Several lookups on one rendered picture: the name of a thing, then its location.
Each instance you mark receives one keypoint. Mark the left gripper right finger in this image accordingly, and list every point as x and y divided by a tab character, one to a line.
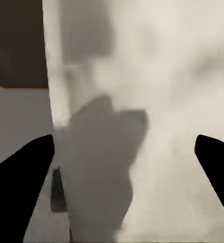
210	153

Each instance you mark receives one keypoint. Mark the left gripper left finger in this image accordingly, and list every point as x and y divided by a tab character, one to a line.
21	179

